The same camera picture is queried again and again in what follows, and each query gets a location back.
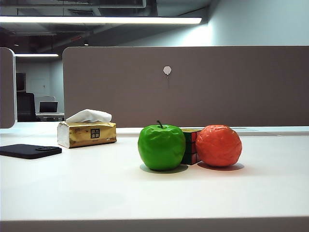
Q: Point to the green apple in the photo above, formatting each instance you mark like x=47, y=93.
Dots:
x=161, y=147

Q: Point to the wrinkled red-orange fruit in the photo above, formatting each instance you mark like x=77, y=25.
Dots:
x=218, y=147

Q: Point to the Rubik's cube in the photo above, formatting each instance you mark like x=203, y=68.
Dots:
x=191, y=147

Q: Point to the white adhesive hook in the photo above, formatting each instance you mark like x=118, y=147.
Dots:
x=167, y=70

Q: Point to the wide brown desk partition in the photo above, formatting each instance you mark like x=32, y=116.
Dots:
x=217, y=96

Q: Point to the gold tissue pack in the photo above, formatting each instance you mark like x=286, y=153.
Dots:
x=80, y=135

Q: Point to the dark background monitor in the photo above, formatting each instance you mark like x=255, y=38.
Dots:
x=49, y=107

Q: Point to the long ceiling light strip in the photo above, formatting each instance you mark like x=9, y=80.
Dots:
x=96, y=20

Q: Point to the black office chair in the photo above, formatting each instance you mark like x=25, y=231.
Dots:
x=26, y=106

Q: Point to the short ceiling light strip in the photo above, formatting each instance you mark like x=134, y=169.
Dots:
x=36, y=55

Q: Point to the dark background cabinet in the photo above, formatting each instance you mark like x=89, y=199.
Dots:
x=21, y=82

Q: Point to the narrow brown desk partition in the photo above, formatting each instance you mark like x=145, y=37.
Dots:
x=6, y=96

